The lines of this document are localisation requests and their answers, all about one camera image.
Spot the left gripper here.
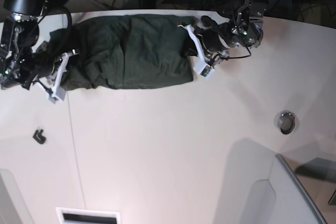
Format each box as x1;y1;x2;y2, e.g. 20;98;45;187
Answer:
178;24;234;78

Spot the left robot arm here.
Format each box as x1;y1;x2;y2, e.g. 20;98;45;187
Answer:
179;0;269;78

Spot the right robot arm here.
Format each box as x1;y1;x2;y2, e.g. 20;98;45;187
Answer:
1;0;78;103

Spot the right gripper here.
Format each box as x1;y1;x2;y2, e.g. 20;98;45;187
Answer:
19;49;79;103

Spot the small black clip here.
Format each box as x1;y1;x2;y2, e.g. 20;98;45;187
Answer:
33;129;46;145

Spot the dark green t-shirt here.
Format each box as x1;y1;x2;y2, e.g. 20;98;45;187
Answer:
46;14;194;91

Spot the grey tape roll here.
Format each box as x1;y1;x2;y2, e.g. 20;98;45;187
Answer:
274;110;296;135

